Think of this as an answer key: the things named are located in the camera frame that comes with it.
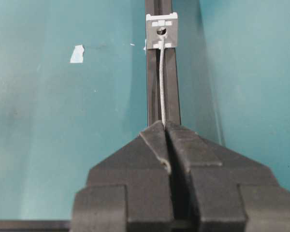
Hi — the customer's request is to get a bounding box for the white tape piece lower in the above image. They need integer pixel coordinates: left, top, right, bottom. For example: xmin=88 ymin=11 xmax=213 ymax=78
xmin=70 ymin=44 xmax=85 ymax=63

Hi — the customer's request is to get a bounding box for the black square extrusion frame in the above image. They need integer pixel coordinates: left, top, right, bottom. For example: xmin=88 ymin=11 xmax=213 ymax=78
xmin=0 ymin=220 xmax=71 ymax=232

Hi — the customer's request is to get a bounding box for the silver metal fitting with hole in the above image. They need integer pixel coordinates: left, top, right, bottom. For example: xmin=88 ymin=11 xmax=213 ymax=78
xmin=145 ymin=12 xmax=178 ymax=50

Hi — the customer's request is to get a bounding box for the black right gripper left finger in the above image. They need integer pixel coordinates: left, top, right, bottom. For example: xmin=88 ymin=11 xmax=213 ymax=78
xmin=72 ymin=121 xmax=174 ymax=232

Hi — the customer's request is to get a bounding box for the lower black aluminium rail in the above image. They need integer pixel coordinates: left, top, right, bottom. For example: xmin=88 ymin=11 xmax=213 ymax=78
xmin=145 ymin=0 xmax=181 ymax=125

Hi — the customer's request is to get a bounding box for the thin grey steel wire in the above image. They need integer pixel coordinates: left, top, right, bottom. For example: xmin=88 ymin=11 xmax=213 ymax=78
xmin=157 ymin=28 xmax=172 ymax=175

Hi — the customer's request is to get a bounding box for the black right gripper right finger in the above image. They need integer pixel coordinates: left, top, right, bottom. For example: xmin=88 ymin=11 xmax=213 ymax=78
xmin=166 ymin=121 xmax=290 ymax=232

